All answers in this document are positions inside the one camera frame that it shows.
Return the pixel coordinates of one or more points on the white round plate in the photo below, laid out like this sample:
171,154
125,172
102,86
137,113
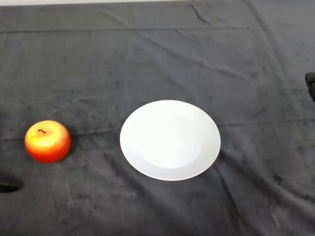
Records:
169,142

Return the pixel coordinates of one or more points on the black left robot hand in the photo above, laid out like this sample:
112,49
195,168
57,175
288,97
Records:
7,188

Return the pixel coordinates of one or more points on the black cloth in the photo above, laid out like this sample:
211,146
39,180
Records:
157,61

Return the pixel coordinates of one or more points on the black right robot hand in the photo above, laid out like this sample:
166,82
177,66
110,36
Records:
312,84

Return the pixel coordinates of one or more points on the red yellow apple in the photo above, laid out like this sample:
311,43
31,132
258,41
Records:
49,147

